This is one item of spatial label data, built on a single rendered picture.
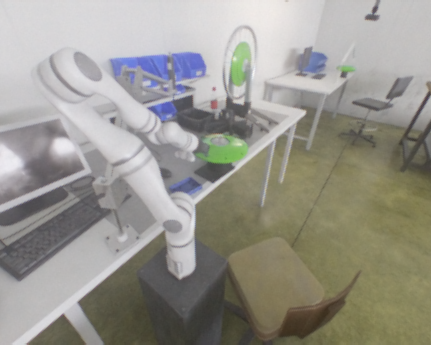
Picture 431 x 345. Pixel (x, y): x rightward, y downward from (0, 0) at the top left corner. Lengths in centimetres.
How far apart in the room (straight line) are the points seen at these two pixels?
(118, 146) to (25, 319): 56
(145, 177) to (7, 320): 55
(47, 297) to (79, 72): 66
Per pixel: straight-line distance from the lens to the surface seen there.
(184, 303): 85
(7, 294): 99
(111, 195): 76
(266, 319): 109
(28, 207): 125
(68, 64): 52
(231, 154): 108
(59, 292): 91
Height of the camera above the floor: 162
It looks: 33 degrees down
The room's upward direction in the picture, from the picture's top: 3 degrees clockwise
